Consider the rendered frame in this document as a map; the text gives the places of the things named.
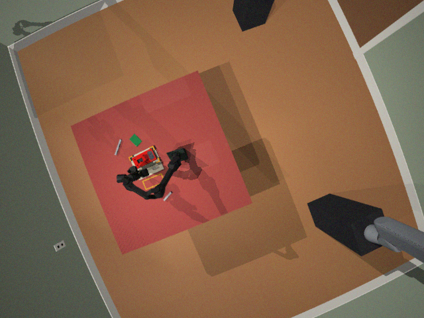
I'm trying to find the green flat rectangular mat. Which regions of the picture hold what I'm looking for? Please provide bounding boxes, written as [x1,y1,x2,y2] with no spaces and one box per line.
[129,134,142,146]

